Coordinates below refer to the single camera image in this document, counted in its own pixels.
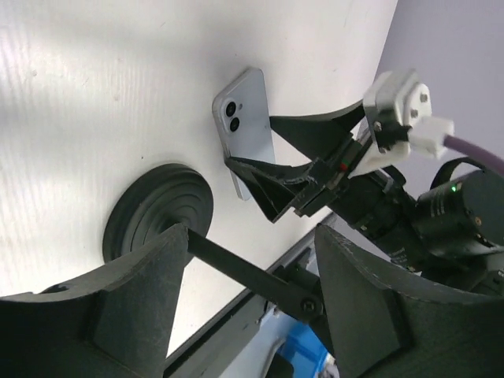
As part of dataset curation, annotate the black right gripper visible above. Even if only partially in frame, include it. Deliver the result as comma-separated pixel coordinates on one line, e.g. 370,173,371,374
224,101,406,223

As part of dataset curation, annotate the blue plastic bin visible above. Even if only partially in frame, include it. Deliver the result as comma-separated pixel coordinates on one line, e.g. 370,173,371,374
276,321,330,378

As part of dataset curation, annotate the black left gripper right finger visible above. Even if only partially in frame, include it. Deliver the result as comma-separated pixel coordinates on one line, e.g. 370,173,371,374
315,225,503,377

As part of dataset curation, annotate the black phone stand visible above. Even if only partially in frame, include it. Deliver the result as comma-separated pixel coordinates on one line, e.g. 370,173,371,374
102,163,328,347

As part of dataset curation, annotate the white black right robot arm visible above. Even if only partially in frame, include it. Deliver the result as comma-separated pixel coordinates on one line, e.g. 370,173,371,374
225,102,503,296

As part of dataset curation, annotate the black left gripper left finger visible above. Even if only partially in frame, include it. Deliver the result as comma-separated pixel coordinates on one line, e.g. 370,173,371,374
1,224,188,377

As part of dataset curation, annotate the light blue smartphone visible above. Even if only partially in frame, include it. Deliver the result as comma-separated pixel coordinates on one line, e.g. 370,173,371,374
212,67,276,202

